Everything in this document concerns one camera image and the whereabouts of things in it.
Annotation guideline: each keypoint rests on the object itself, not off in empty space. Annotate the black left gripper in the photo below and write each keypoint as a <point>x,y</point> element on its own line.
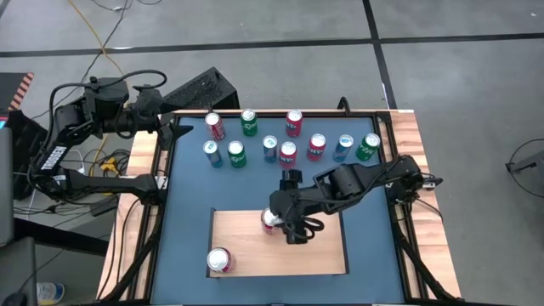
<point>146,115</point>

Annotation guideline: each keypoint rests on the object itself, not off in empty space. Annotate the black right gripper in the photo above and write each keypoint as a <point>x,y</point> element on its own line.
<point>304,206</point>

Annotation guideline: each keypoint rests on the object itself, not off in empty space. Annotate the red Coca-Cola can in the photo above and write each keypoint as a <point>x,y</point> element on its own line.
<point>219,260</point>
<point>269,217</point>
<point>216,127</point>

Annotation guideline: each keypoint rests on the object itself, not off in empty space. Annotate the red Fanta can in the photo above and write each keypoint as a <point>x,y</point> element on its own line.
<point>294,124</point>
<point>287,157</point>
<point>315,149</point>

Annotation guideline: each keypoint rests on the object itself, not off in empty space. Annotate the blue silver Red Bull can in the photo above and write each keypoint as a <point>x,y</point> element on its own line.
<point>342,149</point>
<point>270,151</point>
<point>213,156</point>

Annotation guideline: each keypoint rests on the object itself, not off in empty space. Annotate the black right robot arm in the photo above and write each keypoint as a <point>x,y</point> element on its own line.
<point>353,183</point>

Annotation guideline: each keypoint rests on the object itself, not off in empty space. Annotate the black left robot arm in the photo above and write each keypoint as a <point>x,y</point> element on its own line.
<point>55,157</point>

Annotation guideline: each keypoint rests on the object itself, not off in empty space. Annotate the light wooden board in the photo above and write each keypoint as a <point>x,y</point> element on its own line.
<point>255,255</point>

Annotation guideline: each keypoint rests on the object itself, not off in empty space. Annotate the blue table mat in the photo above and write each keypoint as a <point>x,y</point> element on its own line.
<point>212,187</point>

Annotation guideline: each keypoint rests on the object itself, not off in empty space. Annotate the yellow plug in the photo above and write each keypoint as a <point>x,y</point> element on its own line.
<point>109,165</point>

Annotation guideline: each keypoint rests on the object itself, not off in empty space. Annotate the green Sprite can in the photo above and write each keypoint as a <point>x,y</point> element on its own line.
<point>249,124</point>
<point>366,149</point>
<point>236,156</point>

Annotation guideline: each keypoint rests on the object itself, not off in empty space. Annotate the black power adapter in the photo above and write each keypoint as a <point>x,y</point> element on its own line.
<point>102,207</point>

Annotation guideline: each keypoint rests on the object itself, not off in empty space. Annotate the black plastic crate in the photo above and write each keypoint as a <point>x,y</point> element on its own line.
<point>25,140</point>

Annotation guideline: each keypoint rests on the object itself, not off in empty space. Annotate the black metal base beam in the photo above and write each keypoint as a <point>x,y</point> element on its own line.
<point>64,241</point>

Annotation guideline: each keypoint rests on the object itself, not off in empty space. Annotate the orange black striped panel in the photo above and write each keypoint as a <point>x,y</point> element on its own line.
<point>10,87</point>

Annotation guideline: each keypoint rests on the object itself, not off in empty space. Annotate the grey cabinet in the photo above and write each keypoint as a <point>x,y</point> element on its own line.
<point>5,187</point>

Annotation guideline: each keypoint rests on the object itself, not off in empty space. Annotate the white blue yellow canister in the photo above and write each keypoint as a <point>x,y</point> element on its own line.
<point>50,293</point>

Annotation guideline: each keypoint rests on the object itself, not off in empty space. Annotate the grey metal bracket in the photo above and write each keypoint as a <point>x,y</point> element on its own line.
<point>388,182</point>
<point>162,182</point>

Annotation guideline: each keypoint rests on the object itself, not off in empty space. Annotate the black metal table frame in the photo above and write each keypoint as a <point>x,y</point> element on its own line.
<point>153,255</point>

